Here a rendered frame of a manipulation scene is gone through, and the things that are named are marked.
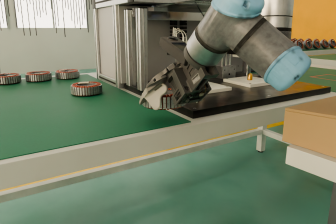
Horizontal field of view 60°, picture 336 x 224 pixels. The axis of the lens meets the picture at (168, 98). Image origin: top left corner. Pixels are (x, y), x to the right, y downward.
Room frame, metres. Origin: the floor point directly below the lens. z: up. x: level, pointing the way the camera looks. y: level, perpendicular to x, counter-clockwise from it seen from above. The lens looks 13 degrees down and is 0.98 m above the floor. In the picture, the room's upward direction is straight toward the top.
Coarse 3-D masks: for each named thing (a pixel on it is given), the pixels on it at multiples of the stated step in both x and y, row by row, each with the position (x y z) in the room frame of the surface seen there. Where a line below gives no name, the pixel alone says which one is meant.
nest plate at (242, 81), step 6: (228, 78) 1.19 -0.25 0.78; (234, 78) 1.19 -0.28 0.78; (240, 78) 1.19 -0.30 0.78; (246, 78) 1.19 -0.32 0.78; (252, 78) 1.19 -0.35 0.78; (258, 78) 1.19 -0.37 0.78; (240, 84) 1.10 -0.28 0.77; (246, 84) 1.07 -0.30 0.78; (252, 84) 1.06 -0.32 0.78; (258, 84) 1.08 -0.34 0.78; (264, 84) 1.10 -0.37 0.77
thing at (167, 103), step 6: (168, 90) 0.75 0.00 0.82; (162, 96) 0.67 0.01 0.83; (168, 96) 0.67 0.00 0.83; (144, 102) 0.69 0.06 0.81; (162, 102) 0.67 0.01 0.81; (168, 102) 0.66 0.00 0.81; (150, 108) 0.68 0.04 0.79; (162, 108) 0.67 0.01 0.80; (168, 108) 0.67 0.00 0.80; (174, 108) 0.67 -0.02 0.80
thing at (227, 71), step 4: (220, 68) 1.26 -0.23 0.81; (224, 68) 1.25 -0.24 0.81; (228, 68) 1.26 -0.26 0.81; (232, 68) 1.27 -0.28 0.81; (220, 72) 1.26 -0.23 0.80; (224, 72) 1.25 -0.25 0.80; (228, 72) 1.26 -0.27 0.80; (232, 72) 1.27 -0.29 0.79; (220, 76) 1.26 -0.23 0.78; (224, 76) 1.25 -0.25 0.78; (228, 76) 1.26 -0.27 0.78; (232, 76) 1.27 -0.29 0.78
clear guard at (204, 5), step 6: (192, 0) 0.90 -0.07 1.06; (198, 0) 0.90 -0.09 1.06; (204, 0) 0.91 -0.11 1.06; (156, 6) 1.10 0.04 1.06; (162, 6) 1.10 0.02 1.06; (168, 6) 1.10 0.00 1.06; (174, 6) 1.10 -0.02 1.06; (180, 6) 1.10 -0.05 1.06; (186, 6) 1.10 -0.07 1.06; (192, 6) 1.10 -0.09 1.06; (198, 6) 0.87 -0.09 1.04; (204, 6) 0.89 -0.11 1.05; (204, 12) 0.86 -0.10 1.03
